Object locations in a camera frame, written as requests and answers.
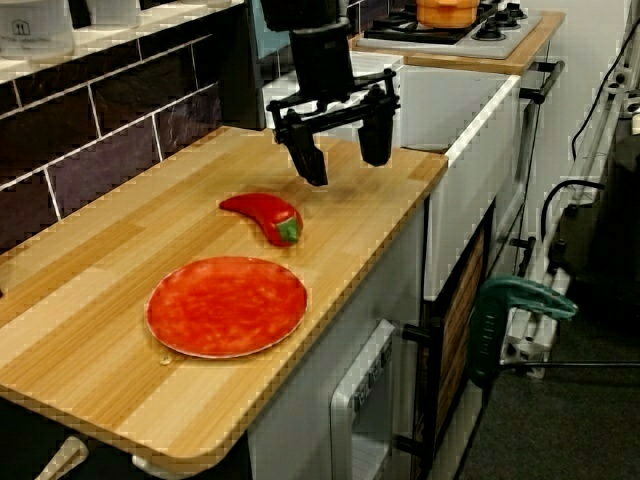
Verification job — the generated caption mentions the thick black looped cable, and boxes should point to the thick black looped cable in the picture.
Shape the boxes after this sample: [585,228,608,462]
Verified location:
[541,179,607,247]

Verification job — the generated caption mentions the white canister with cutlery icon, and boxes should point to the white canister with cutlery icon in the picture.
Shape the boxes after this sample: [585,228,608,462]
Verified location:
[0,0,76,59]

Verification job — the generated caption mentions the black cabinet handle bar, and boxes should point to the black cabinet handle bar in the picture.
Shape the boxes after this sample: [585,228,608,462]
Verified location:
[394,319,444,454]

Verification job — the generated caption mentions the black drill cable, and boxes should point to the black drill cable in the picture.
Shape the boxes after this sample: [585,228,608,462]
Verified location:
[499,359,640,372]

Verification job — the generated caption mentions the grey toy stove top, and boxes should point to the grey toy stove top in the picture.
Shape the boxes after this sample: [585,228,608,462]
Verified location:
[355,1,544,61]

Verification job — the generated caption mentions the aluminium frame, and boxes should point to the aluminium frame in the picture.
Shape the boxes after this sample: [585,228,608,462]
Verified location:
[524,0,640,281]

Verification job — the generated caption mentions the red round plate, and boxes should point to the red round plate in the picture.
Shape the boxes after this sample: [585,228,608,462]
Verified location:
[145,255,309,360]

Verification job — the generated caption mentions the white handle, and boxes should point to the white handle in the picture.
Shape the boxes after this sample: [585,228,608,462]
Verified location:
[33,435,91,480]

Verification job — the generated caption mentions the white grey dishwasher door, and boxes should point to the white grey dishwasher door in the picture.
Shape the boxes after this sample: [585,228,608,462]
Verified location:
[328,319,397,480]

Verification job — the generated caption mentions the red toy pepper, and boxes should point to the red toy pepper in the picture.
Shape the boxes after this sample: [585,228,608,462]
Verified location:
[218,192,305,248]

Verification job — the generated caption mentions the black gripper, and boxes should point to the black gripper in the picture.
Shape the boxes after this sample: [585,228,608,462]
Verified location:
[266,19,403,187]

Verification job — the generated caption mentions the white toy sink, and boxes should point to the white toy sink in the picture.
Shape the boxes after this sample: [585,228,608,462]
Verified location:
[261,49,524,302]

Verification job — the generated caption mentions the teal toy microwave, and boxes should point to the teal toy microwave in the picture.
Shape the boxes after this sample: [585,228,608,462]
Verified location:
[251,0,294,59]

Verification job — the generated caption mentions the orange toy pot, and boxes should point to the orange toy pot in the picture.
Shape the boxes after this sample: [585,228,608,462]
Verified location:
[415,0,480,29]

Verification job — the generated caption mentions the wooden cabinet panel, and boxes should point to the wooden cabinet panel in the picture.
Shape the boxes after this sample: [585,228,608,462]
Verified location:
[433,233,487,442]

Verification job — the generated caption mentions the thin black hanging cable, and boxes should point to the thin black hanging cable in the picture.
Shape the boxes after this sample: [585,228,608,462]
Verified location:
[570,0,633,162]

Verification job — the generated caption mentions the black oven handle bar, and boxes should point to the black oven handle bar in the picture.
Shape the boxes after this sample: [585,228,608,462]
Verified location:
[518,59,567,105]

